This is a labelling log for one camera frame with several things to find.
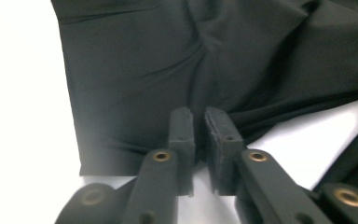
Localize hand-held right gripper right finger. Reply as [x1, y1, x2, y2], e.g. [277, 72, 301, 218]
[204, 106, 246, 196]

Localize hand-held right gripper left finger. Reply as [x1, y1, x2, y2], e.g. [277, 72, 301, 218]
[167, 106, 197, 198]

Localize black pants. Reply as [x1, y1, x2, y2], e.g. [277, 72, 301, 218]
[49, 0, 358, 200]

